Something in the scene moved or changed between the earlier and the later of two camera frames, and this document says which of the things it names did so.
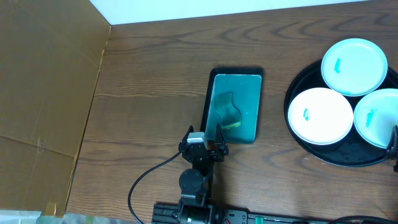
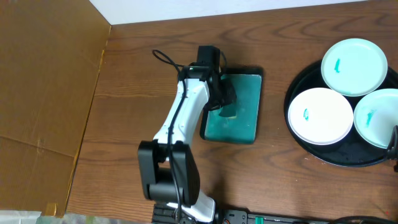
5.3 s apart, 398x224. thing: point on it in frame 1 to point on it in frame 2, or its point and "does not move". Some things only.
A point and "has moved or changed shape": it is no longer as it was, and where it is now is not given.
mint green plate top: x=354 y=66 does not move
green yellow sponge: x=231 y=116 has moved or changed shape
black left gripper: x=209 y=150 to x=227 y=97
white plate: x=320 y=116 does not move
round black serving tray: x=353 y=150 does not move
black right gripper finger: x=392 y=148 does not move
